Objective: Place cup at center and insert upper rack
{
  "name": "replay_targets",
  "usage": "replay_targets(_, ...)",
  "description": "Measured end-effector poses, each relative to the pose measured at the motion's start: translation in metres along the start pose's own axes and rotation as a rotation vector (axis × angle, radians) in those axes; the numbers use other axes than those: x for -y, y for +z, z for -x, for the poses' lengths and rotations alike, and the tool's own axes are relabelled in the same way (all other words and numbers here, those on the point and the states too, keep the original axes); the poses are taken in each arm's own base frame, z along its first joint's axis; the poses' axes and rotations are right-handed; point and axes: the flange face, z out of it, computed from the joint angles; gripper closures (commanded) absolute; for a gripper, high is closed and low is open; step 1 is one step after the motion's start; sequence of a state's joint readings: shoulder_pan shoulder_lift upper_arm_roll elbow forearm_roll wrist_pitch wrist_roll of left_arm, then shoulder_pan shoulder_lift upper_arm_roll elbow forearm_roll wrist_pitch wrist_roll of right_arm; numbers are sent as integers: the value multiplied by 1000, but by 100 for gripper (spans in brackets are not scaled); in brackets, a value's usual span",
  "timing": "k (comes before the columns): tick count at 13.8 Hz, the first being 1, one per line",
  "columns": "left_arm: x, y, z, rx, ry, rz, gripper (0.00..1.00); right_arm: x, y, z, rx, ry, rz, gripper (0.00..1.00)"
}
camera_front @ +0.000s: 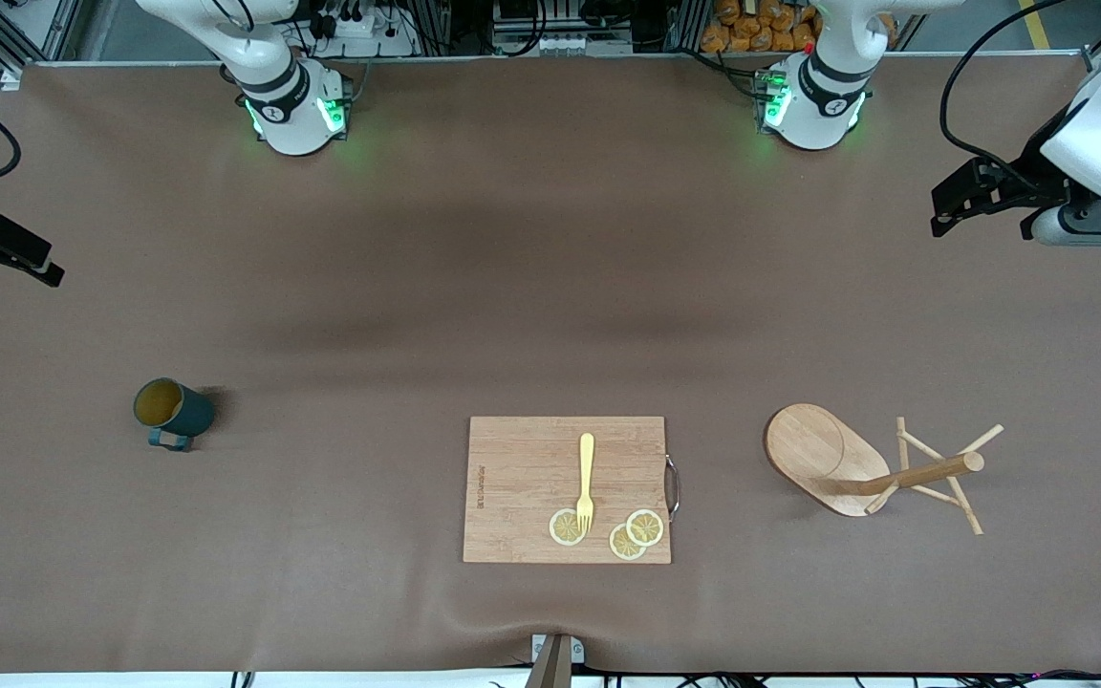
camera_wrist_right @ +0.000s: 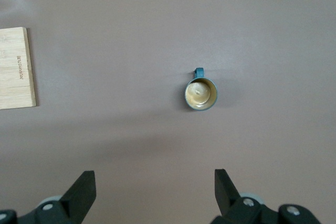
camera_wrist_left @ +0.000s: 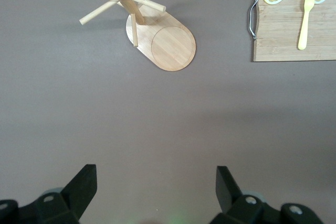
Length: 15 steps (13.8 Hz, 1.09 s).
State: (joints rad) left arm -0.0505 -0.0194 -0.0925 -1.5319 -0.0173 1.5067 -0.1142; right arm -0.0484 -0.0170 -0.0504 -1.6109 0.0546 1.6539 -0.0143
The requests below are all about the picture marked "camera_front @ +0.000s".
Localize teal cup yellow inside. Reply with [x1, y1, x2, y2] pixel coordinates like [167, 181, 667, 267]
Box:
[133, 377, 217, 453]

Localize wooden cup rack with pegs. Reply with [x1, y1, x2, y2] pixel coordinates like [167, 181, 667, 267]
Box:
[764, 402, 1005, 536]

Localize brown table mat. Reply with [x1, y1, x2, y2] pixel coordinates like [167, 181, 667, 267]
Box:
[0, 55, 1101, 675]

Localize white power strip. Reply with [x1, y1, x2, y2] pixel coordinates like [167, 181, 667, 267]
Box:
[307, 10, 418, 58]

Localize lemon slice overlapping its neighbour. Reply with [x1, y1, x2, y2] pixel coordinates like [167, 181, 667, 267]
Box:
[625, 508, 665, 548]

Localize yellow plastic fork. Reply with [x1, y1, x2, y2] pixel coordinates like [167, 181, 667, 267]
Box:
[575, 433, 597, 534]

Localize lemon slice partly covered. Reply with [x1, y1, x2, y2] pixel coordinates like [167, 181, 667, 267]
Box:
[608, 523, 648, 562]

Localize lemon slice under fork tines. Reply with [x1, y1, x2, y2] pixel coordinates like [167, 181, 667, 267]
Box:
[549, 507, 590, 548]

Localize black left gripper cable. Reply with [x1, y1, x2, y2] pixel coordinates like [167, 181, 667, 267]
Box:
[939, 0, 1072, 178]

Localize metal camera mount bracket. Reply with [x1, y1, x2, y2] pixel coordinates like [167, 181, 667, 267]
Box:
[524, 633, 586, 688]

